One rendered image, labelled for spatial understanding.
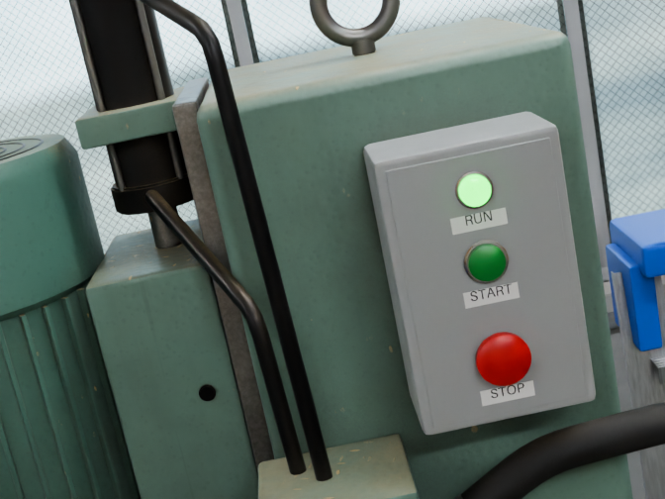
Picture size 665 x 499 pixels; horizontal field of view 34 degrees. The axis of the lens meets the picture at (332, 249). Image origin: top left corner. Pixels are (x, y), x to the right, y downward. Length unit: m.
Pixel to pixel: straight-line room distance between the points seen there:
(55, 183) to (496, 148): 0.29
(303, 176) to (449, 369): 0.14
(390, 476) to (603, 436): 0.13
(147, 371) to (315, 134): 0.19
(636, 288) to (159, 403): 0.87
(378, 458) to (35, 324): 0.23
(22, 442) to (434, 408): 0.27
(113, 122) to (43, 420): 0.19
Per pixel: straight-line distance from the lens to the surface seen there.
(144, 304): 0.69
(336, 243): 0.64
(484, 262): 0.58
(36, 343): 0.71
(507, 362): 0.60
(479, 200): 0.57
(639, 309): 1.47
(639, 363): 1.52
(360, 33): 0.72
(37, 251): 0.70
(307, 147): 0.62
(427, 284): 0.58
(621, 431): 0.66
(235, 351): 0.69
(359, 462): 0.65
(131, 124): 0.70
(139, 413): 0.72
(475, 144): 0.57
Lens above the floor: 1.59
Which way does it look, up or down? 15 degrees down
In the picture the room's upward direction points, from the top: 12 degrees counter-clockwise
